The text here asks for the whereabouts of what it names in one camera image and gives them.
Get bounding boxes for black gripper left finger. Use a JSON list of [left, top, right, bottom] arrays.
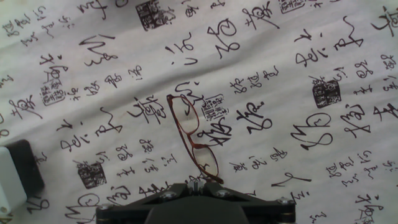
[[96, 180, 197, 224]]

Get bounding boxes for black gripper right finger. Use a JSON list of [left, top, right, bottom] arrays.
[[196, 180, 297, 224]]

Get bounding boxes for brown thin-frame glasses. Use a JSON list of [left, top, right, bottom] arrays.
[[166, 94, 224, 185]]

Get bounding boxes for beige calligraphy print tablecloth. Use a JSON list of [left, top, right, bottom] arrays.
[[0, 0, 398, 224]]

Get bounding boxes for mushroom red button box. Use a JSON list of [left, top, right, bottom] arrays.
[[0, 139, 45, 215]]

